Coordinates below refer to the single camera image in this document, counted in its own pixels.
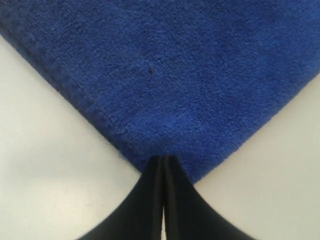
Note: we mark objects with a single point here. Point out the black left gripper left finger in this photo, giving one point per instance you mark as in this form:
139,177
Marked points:
140,215

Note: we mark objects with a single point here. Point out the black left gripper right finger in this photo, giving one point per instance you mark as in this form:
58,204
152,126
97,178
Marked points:
187,215

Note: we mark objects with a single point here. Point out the blue microfiber towel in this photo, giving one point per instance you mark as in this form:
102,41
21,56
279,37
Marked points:
191,78

